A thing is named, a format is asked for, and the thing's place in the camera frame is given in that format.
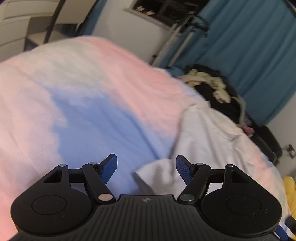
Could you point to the pile of black clothes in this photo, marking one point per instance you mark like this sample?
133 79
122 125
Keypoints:
227 109

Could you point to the narrow blue curtain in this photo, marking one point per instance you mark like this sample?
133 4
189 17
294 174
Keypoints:
91 18

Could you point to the dark window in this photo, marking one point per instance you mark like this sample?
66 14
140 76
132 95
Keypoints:
161 9

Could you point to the white garment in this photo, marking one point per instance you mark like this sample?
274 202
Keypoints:
208 139

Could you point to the black pole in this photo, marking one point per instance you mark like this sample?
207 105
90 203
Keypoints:
52 20

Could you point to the black sofa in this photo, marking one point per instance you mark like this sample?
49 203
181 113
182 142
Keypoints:
268 141

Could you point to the garment steamer stand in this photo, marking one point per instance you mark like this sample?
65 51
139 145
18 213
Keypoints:
172 41

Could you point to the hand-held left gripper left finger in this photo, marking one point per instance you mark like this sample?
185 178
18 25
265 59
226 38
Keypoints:
109 168

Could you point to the pastel tie-dye blanket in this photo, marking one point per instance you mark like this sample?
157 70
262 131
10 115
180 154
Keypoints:
87 104

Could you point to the wide blue curtain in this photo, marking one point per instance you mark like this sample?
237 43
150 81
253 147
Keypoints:
242 46

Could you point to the cream ruffled knit garment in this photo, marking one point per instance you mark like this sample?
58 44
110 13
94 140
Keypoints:
216 84

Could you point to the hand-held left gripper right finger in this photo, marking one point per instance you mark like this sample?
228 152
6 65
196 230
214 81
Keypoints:
183 170

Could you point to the yellow pillow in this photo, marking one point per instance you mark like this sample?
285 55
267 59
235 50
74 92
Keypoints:
290 197

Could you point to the wall socket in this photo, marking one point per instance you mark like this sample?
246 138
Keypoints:
291 151

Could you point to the white cabinet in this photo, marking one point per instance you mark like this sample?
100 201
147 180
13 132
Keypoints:
16 25

